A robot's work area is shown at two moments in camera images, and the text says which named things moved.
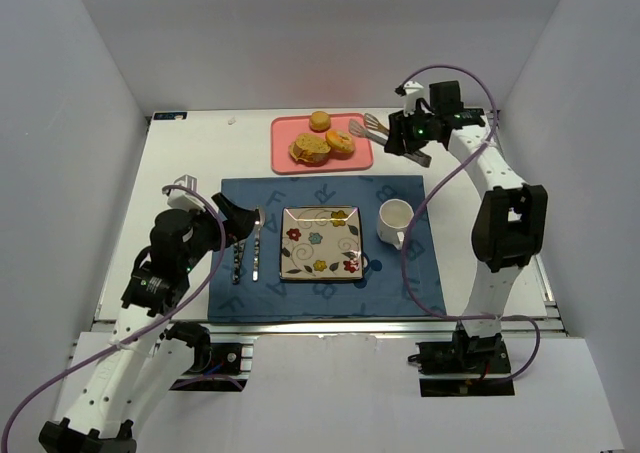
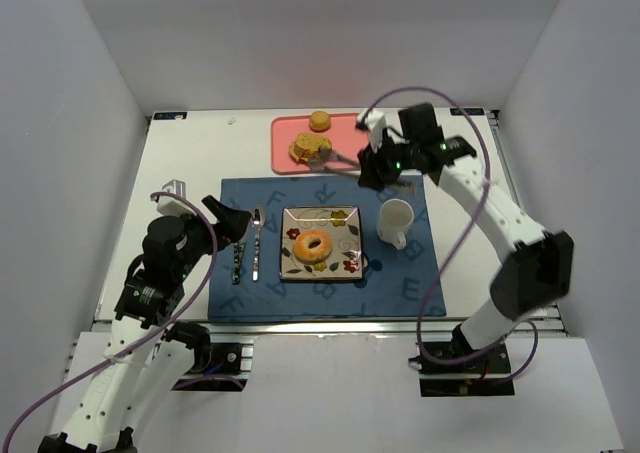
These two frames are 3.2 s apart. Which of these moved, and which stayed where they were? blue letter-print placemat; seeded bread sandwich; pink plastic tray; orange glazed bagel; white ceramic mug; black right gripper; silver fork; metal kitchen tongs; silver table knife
Moved: orange glazed bagel; black right gripper; metal kitchen tongs
Stayed: silver table knife; silver fork; blue letter-print placemat; seeded bread sandwich; white ceramic mug; pink plastic tray
